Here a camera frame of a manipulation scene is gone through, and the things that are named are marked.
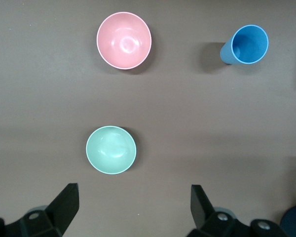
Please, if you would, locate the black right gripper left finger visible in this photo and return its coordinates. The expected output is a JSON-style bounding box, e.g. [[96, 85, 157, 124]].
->
[[0, 183, 79, 237]]

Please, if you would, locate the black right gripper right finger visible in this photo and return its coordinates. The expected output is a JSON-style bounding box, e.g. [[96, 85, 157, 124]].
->
[[187, 184, 289, 237]]

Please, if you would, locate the mint green bowl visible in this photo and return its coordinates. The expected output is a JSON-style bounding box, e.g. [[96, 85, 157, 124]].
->
[[85, 125, 137, 175]]

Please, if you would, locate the pink bowl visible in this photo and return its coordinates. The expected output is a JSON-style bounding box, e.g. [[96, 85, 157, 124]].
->
[[96, 11, 152, 70]]

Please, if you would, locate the blue ribbed cup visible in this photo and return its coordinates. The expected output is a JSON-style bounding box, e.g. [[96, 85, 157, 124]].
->
[[220, 24, 269, 66]]

